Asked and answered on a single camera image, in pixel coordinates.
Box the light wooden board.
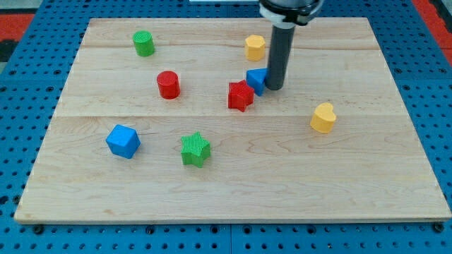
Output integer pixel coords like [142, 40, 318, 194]
[14, 18, 451, 224]

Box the blue cube block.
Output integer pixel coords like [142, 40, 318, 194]
[105, 125, 141, 159]

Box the yellow hexagon block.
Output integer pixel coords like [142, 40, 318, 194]
[244, 35, 266, 61]

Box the green star block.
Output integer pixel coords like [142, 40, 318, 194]
[181, 132, 210, 168]

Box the red cylinder block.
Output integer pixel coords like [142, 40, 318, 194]
[156, 71, 180, 99]

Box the red star block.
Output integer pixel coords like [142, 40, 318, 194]
[227, 80, 254, 112]

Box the yellow heart block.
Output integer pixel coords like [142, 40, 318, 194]
[310, 102, 337, 134]

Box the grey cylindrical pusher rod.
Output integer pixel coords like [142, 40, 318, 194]
[265, 26, 295, 90]

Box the green cylinder block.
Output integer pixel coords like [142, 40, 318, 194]
[132, 30, 155, 57]

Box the blue triangle block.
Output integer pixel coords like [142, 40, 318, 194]
[246, 68, 267, 97]

